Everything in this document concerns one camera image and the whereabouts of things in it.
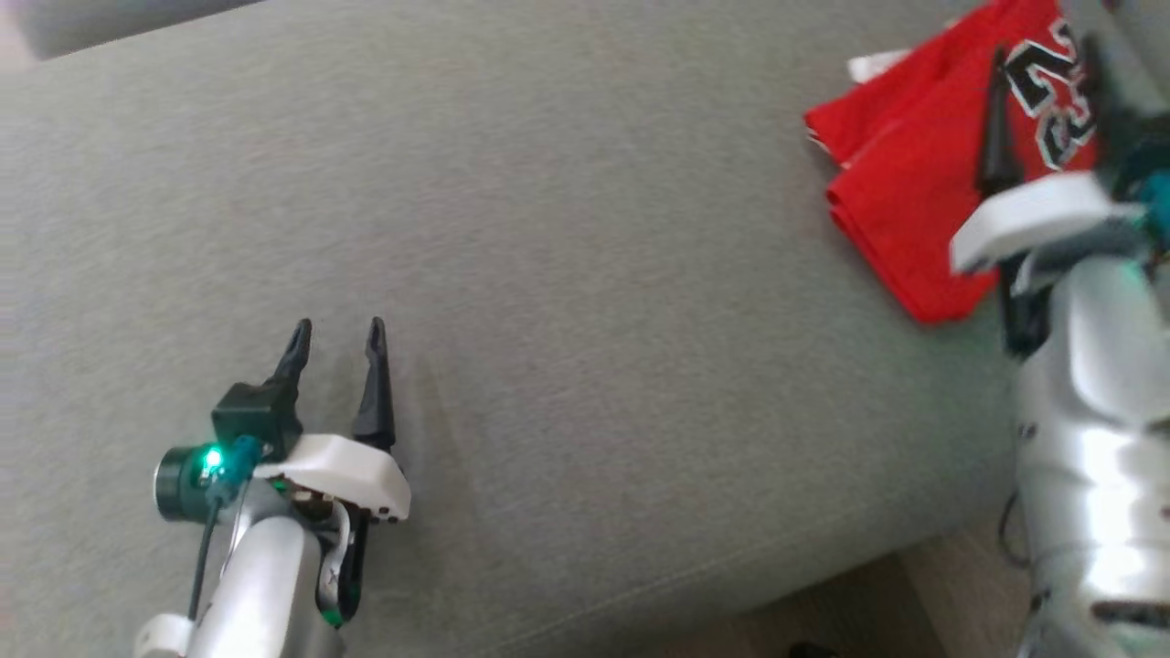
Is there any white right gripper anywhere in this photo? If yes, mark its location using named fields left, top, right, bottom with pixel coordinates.
left=949, top=31, right=1148, bottom=359

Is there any grey sofa back cushion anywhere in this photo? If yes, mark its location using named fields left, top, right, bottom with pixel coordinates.
left=16, top=0, right=271, bottom=61

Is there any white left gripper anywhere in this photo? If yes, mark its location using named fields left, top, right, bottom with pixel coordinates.
left=252, top=316, right=412, bottom=630

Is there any red basketball jersey white trim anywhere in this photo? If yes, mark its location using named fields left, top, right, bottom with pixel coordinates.
left=803, top=0, right=1102, bottom=326

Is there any grey fabric sofa seat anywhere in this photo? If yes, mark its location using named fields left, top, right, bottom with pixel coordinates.
left=0, top=0, right=1170, bottom=658

